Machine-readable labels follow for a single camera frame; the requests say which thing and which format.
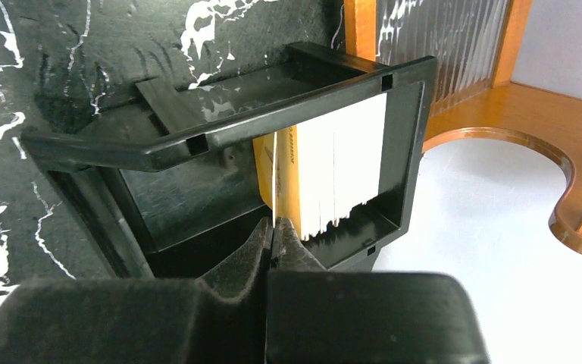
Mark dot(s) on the orange wooden shelf rack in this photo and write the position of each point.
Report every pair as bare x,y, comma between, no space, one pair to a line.
476,43

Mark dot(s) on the credit card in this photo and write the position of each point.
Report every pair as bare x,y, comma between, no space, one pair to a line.
265,149

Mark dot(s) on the stack of white cards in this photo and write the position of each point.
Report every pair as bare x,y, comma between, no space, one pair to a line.
326,166

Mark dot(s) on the black plastic card box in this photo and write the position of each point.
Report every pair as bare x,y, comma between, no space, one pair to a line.
166,186

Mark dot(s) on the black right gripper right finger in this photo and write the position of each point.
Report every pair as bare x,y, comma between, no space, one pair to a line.
288,253

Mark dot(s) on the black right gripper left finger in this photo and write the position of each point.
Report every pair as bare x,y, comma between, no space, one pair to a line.
235,306

